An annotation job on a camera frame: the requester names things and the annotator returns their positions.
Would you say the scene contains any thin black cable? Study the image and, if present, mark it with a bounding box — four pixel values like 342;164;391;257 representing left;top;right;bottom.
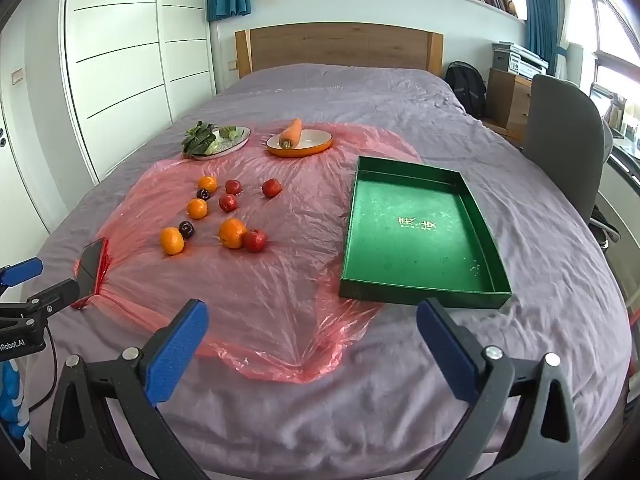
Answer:
27;327;57;413

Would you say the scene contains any grey chair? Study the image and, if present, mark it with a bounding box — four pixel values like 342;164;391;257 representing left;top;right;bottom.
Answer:
522;74;621;248

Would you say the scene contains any white plate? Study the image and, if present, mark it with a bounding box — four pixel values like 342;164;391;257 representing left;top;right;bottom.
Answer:
190;126;251;161

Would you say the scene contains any carrot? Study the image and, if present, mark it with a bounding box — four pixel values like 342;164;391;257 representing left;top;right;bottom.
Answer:
278;118;303;149

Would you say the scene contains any orange oval dish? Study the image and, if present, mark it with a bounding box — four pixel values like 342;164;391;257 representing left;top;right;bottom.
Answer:
265;129;333;159

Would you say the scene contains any black backpack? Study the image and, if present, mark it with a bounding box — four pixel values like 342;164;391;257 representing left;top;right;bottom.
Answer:
444;61;487;118

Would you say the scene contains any green tray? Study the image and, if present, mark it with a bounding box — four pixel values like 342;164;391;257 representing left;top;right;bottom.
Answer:
339;155;513;311

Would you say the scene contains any dark leafy bok choy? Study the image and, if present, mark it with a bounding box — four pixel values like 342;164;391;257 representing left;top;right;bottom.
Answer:
181;120;218;157

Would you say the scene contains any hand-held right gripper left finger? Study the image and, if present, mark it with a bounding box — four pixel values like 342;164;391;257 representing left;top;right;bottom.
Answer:
45;298;211;480

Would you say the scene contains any grey printer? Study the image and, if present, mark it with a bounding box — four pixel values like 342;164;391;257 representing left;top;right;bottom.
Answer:
491;42;549;79

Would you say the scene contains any pink plastic sheet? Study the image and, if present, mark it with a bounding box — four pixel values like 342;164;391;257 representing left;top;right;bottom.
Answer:
72;122;426;386

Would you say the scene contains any person's left hand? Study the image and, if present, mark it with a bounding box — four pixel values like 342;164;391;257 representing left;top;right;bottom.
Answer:
0;360;28;453

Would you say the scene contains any long teal curtain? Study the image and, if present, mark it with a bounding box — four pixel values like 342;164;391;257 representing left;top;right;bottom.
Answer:
520;0;566;78

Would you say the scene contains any wooden headboard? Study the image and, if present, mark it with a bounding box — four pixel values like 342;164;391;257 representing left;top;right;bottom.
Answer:
235;22;444;80

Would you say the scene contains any red and black tray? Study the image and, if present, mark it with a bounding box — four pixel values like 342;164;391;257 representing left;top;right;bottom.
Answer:
70;237;111;309

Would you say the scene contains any white wardrobe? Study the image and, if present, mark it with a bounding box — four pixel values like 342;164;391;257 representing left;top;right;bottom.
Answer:
60;0;218;186

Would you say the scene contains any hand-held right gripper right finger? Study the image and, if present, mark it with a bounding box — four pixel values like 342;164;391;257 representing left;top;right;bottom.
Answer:
416;297;581;480

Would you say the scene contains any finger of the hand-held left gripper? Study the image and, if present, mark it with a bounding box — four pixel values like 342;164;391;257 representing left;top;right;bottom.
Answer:
0;278;82;331
0;257;45;295

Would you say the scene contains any wooden drawer cabinet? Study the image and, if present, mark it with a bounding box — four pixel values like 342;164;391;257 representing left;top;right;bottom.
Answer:
482;67;533;143

